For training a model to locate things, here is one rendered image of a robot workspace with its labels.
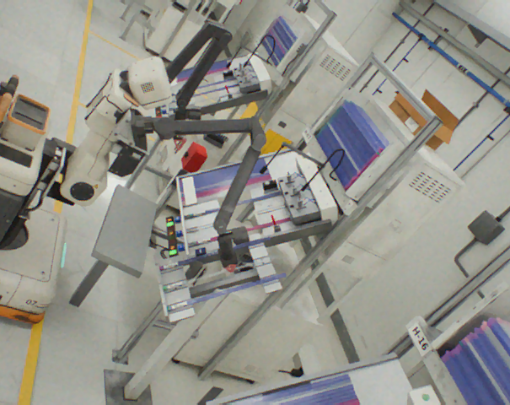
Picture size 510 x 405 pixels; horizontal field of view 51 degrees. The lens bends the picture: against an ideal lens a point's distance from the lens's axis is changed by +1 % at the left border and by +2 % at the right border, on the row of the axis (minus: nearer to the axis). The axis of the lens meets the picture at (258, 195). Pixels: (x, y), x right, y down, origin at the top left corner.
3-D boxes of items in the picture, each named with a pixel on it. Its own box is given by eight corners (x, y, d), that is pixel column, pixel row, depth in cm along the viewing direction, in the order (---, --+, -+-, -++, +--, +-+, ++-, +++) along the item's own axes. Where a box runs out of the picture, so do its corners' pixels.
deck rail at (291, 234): (190, 267, 254) (187, 259, 250) (190, 265, 255) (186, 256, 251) (332, 230, 258) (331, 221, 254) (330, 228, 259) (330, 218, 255)
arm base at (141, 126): (130, 110, 216) (131, 124, 206) (150, 108, 217) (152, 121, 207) (133, 128, 221) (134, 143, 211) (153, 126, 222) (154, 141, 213)
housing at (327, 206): (323, 231, 260) (320, 209, 251) (297, 175, 298) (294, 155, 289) (339, 227, 260) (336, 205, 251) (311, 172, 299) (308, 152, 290)
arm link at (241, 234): (213, 221, 220) (215, 221, 211) (240, 213, 222) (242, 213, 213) (222, 249, 219) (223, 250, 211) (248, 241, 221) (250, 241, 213)
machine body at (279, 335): (166, 365, 293) (229, 292, 269) (160, 275, 348) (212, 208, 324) (260, 390, 324) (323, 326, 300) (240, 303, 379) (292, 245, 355)
